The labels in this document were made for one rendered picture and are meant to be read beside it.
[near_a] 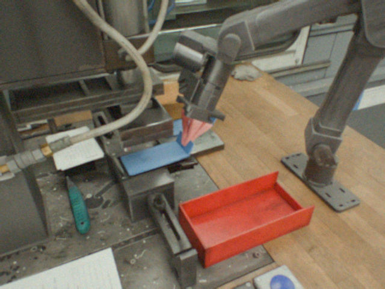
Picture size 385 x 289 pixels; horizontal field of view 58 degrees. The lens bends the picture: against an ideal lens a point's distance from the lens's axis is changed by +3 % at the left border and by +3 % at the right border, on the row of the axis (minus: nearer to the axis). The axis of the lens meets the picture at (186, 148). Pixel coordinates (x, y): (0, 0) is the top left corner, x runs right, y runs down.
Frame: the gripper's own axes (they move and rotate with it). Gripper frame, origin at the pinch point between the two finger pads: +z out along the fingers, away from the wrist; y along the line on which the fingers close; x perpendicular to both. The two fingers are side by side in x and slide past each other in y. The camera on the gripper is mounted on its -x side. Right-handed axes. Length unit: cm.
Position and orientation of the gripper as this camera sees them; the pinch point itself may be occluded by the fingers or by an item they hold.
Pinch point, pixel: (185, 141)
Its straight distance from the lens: 76.1
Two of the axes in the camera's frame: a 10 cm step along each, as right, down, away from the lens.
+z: -3.9, 8.7, 3.0
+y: -8.1, -1.7, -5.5
